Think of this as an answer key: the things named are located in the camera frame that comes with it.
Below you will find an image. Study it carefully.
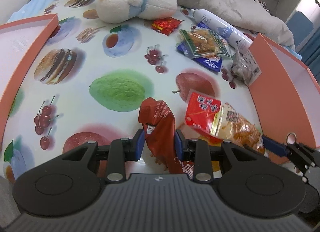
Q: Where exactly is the fruit print bedsheet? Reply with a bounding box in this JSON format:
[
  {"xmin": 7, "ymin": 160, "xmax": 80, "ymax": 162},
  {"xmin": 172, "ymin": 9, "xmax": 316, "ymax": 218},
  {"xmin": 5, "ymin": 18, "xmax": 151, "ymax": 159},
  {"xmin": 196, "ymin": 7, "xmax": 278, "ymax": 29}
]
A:
[{"xmin": 1, "ymin": 0, "xmax": 260, "ymax": 182}]

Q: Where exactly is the brown clear snack bag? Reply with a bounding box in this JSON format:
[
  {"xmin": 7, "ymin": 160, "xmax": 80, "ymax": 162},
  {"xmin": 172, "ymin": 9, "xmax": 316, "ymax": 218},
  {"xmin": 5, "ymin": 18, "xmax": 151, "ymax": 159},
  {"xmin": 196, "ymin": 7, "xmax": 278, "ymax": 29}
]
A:
[{"xmin": 231, "ymin": 48, "xmax": 262, "ymax": 86}]

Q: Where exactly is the blue white plush toy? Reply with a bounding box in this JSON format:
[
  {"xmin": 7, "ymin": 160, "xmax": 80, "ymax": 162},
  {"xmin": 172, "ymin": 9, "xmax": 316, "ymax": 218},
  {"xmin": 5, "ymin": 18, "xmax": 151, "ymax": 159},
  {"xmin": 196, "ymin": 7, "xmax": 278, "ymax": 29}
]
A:
[{"xmin": 96, "ymin": 0, "xmax": 177, "ymax": 24}]

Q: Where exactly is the blue snack packet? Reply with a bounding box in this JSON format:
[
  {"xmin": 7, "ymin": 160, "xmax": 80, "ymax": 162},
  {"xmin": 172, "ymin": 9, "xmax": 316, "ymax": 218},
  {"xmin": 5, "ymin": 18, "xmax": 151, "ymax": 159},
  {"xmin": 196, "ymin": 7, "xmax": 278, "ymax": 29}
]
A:
[{"xmin": 176, "ymin": 23, "xmax": 223, "ymax": 72}]

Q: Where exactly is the grey duvet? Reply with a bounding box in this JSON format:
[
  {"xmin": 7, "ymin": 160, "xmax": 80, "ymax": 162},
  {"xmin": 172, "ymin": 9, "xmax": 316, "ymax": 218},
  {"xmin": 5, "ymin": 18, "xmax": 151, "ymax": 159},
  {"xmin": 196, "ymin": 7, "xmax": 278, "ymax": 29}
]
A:
[{"xmin": 177, "ymin": 0, "xmax": 295, "ymax": 49}]

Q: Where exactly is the small red foil packet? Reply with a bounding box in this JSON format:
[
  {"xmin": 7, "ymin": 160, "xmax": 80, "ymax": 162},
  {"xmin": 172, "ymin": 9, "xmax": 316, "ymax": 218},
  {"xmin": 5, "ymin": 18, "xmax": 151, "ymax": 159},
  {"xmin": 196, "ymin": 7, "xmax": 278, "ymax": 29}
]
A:
[{"xmin": 151, "ymin": 17, "xmax": 183, "ymax": 36}]

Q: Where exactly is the pink box lid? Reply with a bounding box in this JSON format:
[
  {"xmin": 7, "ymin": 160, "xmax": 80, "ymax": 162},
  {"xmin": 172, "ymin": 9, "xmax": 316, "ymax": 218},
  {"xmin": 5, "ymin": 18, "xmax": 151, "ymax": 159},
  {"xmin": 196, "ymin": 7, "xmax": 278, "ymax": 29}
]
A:
[{"xmin": 1, "ymin": 14, "xmax": 58, "ymax": 137}]

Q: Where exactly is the green vegetable snack packet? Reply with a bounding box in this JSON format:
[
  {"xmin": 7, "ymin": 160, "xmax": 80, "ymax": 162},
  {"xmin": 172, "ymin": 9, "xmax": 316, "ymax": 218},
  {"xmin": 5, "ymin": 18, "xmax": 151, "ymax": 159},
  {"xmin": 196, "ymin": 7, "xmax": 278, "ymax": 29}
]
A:
[{"xmin": 177, "ymin": 29, "xmax": 232, "ymax": 58}]

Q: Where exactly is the blue chair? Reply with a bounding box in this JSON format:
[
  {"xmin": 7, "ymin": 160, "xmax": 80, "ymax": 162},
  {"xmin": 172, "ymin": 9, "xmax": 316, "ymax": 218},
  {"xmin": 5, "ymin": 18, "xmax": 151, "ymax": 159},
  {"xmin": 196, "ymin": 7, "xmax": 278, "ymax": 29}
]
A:
[{"xmin": 287, "ymin": 11, "xmax": 319, "ymax": 71}]

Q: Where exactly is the red yellow tofu snack packet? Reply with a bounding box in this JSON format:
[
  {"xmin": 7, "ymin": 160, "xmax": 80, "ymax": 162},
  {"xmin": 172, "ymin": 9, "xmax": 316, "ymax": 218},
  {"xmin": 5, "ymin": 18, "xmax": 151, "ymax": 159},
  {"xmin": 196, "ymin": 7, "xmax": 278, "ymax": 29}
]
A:
[{"xmin": 185, "ymin": 90, "xmax": 265, "ymax": 154}]

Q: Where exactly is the dark red snack packet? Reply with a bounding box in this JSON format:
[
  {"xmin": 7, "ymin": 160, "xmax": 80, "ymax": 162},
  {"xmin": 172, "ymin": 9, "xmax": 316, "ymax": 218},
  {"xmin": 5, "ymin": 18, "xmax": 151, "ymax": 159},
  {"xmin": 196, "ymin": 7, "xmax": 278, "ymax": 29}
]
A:
[{"xmin": 138, "ymin": 97, "xmax": 194, "ymax": 178}]

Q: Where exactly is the white spray can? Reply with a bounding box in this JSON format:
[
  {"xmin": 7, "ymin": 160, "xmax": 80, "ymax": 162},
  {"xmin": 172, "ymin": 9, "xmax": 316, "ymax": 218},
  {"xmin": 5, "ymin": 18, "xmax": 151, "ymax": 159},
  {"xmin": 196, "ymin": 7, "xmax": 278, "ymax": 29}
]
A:
[{"xmin": 190, "ymin": 9, "xmax": 253, "ymax": 54}]

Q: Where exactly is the pink storage box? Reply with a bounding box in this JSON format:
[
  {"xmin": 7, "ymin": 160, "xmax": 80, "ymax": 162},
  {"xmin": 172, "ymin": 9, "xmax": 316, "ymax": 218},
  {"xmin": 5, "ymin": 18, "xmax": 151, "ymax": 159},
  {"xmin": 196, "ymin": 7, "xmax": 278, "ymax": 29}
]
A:
[{"xmin": 249, "ymin": 34, "xmax": 319, "ymax": 148}]

